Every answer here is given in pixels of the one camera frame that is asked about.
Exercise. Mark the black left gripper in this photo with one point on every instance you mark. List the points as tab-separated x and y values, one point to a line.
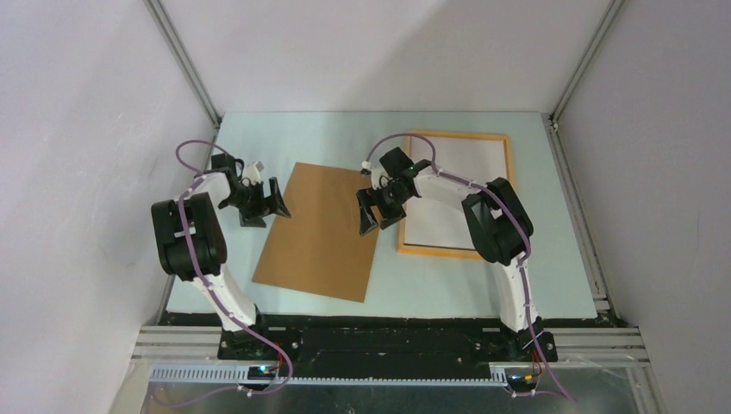
253	217

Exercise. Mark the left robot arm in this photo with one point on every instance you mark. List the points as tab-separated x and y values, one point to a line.
192	247

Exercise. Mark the brown cardboard backing board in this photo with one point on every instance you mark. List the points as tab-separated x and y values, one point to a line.
319	249

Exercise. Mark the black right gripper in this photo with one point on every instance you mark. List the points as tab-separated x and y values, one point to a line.
368	221

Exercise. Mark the right aluminium corner post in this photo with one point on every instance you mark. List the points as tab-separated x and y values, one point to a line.
592	49

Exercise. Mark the printed photo with white border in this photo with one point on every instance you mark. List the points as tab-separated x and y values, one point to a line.
444	190

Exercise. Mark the aluminium corner post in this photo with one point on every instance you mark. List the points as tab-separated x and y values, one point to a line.
171	37
592	49

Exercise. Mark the wooden picture frame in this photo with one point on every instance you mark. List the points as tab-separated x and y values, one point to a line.
432	227

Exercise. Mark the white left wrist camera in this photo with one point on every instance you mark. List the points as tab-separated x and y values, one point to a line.
251	174

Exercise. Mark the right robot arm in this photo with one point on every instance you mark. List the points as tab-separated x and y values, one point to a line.
498	225

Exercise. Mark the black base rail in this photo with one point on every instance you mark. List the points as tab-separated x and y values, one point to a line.
385	348

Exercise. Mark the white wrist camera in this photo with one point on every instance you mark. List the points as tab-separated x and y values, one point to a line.
251	174
378	176

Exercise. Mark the left aluminium corner post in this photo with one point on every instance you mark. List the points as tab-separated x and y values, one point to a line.
171	37

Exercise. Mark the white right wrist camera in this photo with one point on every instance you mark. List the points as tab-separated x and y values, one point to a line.
378	176

